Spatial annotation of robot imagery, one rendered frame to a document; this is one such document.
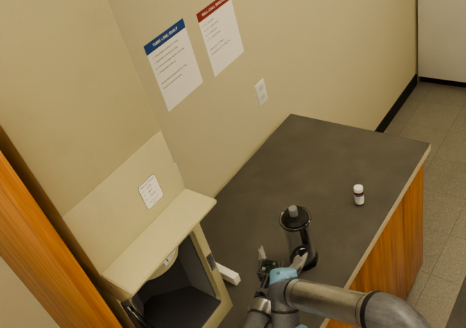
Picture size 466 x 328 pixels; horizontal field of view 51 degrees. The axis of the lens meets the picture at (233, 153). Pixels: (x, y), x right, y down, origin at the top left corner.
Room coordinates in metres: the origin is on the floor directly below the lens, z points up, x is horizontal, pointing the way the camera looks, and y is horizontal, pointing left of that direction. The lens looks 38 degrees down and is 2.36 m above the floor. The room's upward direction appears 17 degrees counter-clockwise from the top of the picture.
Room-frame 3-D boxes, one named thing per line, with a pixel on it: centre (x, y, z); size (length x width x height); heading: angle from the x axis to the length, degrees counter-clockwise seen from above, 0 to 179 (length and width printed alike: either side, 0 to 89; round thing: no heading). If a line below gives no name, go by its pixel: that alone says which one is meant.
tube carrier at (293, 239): (1.12, -0.13, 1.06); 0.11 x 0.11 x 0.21
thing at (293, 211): (1.12, -0.13, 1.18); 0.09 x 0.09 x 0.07
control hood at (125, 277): (0.87, 0.23, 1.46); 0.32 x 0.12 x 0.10; 133
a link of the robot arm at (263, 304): (0.84, 0.05, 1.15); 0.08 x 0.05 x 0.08; 58
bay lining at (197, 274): (1.01, 0.35, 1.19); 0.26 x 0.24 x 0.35; 133
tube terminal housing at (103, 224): (1.01, 0.36, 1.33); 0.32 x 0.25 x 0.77; 133
